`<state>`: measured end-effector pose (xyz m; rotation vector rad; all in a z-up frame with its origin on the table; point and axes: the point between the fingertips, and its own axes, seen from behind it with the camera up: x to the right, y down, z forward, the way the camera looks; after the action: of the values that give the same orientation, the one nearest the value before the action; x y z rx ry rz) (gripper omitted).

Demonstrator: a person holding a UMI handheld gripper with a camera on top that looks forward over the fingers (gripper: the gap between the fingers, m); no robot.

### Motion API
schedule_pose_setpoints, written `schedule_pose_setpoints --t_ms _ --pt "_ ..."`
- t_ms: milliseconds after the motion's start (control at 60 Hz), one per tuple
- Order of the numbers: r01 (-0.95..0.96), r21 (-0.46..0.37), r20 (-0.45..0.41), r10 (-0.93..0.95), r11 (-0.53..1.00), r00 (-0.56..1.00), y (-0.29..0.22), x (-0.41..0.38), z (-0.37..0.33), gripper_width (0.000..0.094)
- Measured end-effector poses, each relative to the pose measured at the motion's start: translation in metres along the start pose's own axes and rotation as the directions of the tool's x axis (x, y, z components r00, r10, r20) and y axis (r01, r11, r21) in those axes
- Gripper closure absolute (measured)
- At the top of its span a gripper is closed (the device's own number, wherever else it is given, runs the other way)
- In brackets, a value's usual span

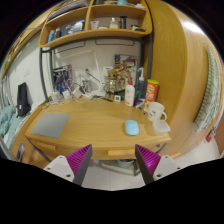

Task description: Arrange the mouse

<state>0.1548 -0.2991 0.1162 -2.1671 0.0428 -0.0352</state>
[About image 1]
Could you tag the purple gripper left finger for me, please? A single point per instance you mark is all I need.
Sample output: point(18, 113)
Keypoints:
point(79, 162)

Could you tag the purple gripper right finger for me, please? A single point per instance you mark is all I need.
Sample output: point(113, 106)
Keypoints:
point(148, 162)

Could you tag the light blue computer mouse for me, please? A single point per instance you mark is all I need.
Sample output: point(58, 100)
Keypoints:
point(131, 127)

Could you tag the grey mouse pad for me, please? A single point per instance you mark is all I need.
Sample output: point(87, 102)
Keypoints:
point(51, 125)

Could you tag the clear plastic food container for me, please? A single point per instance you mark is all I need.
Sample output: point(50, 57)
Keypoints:
point(161, 127)

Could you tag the wooden desk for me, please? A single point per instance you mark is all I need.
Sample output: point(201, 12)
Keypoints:
point(98, 123)

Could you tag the white ceramic mug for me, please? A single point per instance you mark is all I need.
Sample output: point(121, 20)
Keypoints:
point(156, 111)

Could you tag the small white desk clock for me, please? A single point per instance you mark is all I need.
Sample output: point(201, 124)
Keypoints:
point(117, 98)

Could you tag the white desk lamp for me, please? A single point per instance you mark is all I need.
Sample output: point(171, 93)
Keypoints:
point(84, 69)

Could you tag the white lotion bottle red cap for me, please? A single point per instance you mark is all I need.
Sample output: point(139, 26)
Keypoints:
point(129, 93)

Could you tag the hanging striped towel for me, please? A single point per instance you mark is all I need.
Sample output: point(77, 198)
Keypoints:
point(210, 103)

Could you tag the red yellow snack canister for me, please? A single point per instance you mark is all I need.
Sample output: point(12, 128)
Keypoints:
point(151, 93)

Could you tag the blue spray bottle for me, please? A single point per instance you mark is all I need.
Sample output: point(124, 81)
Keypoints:
point(140, 83)

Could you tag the wooden robot figurine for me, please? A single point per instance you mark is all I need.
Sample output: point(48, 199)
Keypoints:
point(110, 85)

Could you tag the teal bed blanket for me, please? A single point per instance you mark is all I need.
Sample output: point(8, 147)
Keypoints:
point(9, 123)

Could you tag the tall wooden wardrobe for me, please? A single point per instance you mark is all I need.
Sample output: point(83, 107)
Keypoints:
point(180, 65)

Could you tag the clear measuring cup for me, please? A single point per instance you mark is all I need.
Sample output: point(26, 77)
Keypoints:
point(94, 25)

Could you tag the black bottle on shelf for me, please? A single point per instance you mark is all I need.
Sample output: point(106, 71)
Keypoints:
point(123, 22)

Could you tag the wooden wall shelf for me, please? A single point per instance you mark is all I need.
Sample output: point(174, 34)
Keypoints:
point(138, 23)

